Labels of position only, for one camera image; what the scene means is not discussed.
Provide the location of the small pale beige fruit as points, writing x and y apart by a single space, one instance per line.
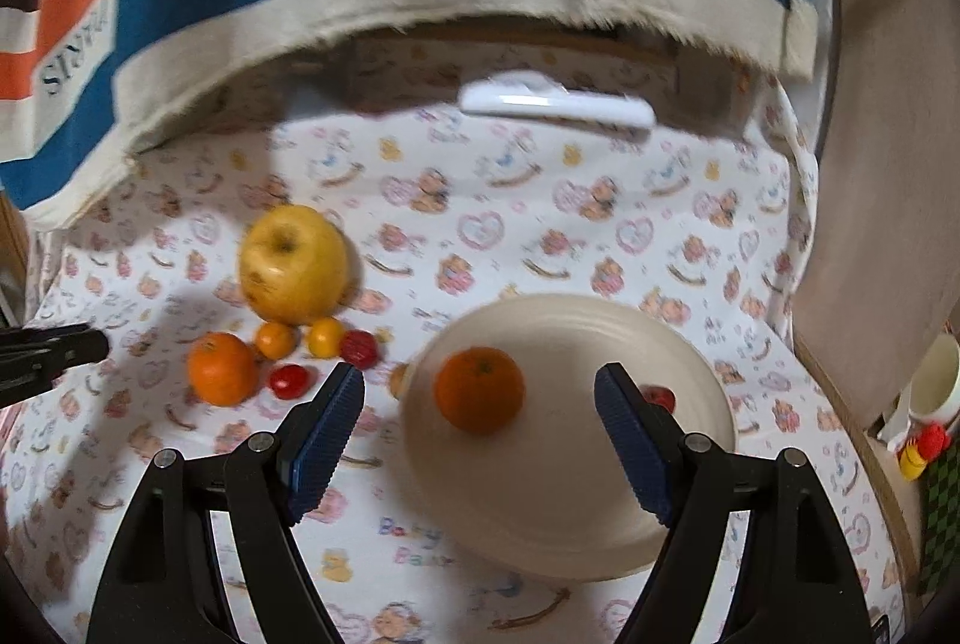
397 380

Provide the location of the green checkered cloth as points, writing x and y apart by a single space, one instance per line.
943 531

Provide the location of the yellow apple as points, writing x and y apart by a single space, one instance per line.
292 269

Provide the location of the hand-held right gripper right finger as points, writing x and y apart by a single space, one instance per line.
637 449

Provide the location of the cream round plate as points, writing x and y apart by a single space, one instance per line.
555 501

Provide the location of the small yellow kumquat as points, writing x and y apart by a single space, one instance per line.
325 337

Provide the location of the white remote control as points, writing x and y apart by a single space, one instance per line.
555 102

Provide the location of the red cherry tomato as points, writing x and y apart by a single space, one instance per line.
664 398
289 381
359 348

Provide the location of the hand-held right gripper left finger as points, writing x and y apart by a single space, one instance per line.
330 441

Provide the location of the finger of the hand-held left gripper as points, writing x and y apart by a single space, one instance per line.
52 351

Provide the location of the white mug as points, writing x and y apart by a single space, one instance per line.
934 381

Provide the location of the small orange kumquat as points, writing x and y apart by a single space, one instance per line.
275 340

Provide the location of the bear print table cloth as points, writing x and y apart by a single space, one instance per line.
525 224

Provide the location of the red and yellow toy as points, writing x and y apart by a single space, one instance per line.
922 450

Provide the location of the large orange mandarin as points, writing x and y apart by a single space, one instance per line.
223 368
480 390

